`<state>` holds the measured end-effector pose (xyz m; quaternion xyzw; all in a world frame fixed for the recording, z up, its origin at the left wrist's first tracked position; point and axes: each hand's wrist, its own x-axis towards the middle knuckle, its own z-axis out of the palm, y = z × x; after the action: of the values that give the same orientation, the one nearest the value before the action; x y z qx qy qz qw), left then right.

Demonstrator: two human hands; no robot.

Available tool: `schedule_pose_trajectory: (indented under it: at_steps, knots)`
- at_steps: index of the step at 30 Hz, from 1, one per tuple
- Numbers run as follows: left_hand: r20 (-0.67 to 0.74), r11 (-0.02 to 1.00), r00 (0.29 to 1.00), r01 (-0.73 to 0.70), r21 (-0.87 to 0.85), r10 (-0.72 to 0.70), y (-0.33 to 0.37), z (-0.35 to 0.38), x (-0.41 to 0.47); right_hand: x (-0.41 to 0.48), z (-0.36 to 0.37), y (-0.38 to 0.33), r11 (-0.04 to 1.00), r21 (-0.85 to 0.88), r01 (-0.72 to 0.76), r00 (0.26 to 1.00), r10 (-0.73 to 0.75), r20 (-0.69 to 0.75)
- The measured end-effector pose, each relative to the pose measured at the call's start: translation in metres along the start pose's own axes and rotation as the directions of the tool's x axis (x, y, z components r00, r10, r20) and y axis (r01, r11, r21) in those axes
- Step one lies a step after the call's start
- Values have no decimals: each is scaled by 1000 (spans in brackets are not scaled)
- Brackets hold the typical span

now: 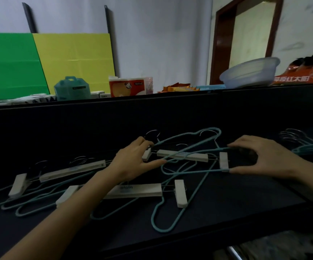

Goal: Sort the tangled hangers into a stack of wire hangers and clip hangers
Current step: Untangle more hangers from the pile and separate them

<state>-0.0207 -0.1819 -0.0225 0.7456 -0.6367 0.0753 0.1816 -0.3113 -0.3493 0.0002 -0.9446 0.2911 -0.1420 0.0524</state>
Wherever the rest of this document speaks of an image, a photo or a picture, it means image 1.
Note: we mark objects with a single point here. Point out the person's left hand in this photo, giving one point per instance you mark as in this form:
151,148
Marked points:
126,163

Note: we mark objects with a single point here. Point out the person's right hand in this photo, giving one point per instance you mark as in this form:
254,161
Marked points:
273,159

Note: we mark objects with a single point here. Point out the person's left thumb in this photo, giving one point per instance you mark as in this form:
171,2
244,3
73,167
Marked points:
153,163

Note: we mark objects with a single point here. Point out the person's right thumb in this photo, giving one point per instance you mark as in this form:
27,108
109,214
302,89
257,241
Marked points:
240,170

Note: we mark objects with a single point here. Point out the wooden clip hanger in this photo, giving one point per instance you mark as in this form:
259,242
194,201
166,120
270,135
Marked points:
183,155
72,169
134,190

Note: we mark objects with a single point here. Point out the person's left forearm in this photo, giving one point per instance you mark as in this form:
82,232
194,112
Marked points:
64,219

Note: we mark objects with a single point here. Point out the bundle of teal hangers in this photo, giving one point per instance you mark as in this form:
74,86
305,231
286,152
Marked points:
308,147

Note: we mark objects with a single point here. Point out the orange snack packet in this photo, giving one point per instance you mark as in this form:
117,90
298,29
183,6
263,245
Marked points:
179,87

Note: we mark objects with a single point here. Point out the orange white tissue pack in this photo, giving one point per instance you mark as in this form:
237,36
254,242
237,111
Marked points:
129,87

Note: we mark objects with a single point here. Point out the light blue plastic tray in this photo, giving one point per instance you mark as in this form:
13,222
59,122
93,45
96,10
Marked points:
212,87

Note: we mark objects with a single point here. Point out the small white box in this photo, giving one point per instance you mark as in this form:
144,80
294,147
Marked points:
100,94

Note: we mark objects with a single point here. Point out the translucent plastic basin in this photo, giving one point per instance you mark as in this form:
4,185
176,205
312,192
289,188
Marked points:
250,73

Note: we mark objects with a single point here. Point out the teal plastic container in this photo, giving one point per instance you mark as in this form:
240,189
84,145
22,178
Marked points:
72,89

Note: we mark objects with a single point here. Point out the orange red bag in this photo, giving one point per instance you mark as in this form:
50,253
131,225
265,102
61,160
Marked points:
305,71

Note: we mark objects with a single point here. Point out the yellow board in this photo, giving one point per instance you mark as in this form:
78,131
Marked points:
75,59

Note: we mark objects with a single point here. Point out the black pole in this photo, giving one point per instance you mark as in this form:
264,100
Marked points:
29,18
110,37

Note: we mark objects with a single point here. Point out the black white patterned box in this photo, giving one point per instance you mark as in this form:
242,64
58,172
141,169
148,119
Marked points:
23,99

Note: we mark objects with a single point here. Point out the green board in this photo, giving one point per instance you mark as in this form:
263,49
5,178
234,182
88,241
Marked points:
10,64

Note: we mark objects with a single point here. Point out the brown wooden door frame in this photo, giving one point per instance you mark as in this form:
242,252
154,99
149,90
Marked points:
223,37

